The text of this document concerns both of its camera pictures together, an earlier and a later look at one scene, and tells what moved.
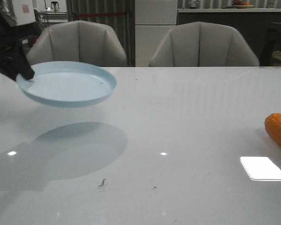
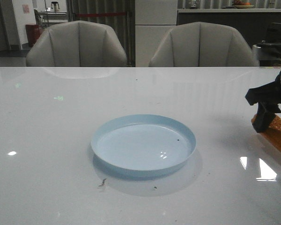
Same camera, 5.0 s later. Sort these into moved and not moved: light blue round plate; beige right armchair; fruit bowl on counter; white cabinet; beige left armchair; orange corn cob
Moved: orange corn cob; light blue round plate
Not moved: beige right armchair; fruit bowl on counter; white cabinet; beige left armchair
